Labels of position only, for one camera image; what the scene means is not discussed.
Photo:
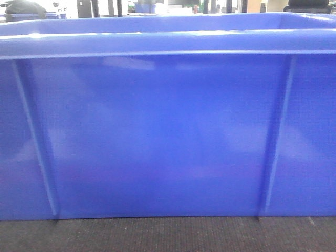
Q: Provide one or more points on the distant small blue bin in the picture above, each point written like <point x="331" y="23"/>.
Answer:
<point x="144" y="8"/>

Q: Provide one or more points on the black office chair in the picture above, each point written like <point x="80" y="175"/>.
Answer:
<point x="308" y="6"/>

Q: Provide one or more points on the grey conveyor belt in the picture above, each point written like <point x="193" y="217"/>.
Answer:
<point x="171" y="234"/>

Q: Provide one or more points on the dark bag on table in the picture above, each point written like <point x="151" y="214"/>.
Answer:
<point x="23" y="7"/>

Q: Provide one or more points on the large blue plastic bin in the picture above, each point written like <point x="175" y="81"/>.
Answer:
<point x="152" y="116"/>

